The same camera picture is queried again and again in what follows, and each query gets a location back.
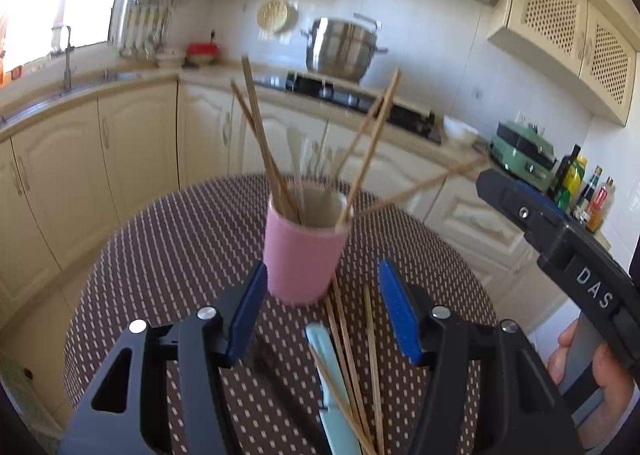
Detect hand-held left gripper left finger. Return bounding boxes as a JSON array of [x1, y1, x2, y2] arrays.
[[60, 261, 268, 455]]

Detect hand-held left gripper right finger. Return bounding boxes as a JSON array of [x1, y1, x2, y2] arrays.
[[377, 259, 583, 455]]

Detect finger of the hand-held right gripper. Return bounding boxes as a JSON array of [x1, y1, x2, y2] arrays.
[[537, 196, 567, 221], [475, 170, 572, 262]]

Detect pink cup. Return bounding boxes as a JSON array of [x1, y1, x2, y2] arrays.
[[263, 182, 354, 306]]

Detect mint green handled knife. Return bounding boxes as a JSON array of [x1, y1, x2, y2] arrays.
[[304, 322, 362, 455]]

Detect black handled slotted utensil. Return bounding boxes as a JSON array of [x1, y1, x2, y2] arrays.
[[250, 332, 333, 455]]

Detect long wooden chopstick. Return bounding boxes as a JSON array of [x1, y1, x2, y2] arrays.
[[350, 155, 492, 219]]

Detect bunch of wooden chopsticks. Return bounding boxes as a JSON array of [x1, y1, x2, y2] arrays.
[[229, 55, 402, 455]]

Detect person's right hand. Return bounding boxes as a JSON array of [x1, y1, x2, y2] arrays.
[[547, 321, 640, 431]]

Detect dark soy sauce bottle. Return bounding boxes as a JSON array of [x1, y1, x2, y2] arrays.
[[575, 166, 604, 216]]

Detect dark olive oil bottle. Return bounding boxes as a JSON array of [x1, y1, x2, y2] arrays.
[[550, 144, 582, 201]]

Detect red brown sauce bottle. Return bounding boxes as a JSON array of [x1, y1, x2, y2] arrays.
[[585, 176, 615, 234]]

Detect green electric cooker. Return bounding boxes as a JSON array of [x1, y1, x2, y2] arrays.
[[489, 120, 559, 181]]

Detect white bowl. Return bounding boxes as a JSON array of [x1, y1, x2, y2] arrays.
[[442, 115, 481, 141]]

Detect wide cream lattice cabinet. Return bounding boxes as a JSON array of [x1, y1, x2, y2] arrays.
[[487, 0, 640, 127]]

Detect black gas stove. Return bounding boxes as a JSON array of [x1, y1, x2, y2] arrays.
[[252, 71, 444, 144]]

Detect cream lower kitchen cabinets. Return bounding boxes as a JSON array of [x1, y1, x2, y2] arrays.
[[0, 62, 617, 386]]

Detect steel steamer pot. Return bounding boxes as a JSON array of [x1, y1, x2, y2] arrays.
[[300, 12, 389, 84]]

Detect red lidded container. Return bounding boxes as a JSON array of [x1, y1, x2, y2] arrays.
[[186, 42, 221, 67]]

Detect steel sink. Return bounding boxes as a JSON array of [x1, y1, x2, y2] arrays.
[[0, 72, 126, 122]]

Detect cream perforated steamer plate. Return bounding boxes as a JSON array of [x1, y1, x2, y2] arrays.
[[256, 0, 296, 34]]

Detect steel faucet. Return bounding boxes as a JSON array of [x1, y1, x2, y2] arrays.
[[50, 25, 77, 94]]

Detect wall utensil rack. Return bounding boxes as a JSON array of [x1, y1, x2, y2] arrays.
[[122, 0, 189, 61]]

